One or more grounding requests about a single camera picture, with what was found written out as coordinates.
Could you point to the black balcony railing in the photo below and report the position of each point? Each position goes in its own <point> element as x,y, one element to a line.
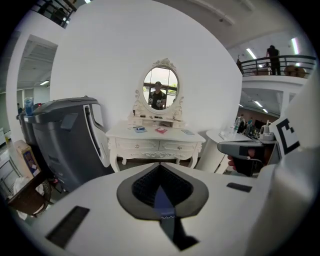
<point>60,12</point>
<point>290,62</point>

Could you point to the ceiling strip light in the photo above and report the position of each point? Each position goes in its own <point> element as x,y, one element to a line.
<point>295,45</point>
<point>251,53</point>

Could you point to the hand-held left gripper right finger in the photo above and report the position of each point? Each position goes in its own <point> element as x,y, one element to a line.
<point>225,207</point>

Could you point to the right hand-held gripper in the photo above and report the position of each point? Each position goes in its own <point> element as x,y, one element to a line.
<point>287,136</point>

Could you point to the blue pad with tube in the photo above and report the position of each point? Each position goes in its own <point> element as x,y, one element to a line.
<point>140,129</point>

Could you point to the white drawer cabinet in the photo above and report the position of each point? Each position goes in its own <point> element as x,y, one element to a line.
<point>7,172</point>

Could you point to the light blue phone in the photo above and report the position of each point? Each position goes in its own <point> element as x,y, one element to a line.
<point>188,132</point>

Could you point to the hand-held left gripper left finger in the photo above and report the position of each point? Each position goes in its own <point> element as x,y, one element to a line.
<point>100,215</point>

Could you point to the person's right hand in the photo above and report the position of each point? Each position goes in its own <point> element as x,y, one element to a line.
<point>232,162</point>

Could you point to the brown cardboard box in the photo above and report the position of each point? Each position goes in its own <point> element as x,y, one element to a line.
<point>27,157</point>

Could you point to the white crumpled bag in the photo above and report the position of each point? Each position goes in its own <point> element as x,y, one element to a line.
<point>22,186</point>

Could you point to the clear plastic bottle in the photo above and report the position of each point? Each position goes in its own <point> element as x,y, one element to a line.
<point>237,125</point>

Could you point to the navy blue cloth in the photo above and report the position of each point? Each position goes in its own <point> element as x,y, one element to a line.
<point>163,202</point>

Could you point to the red flat packet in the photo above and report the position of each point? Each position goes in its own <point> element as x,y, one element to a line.
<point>161,130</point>

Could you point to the white ornate dressing table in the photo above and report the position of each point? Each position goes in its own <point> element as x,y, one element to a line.
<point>172,137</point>

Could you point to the dark brown chair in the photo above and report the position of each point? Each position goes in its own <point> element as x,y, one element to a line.
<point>27,197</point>

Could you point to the brown wooden furniture piece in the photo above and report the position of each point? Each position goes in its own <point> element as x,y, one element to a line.
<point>296,71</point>

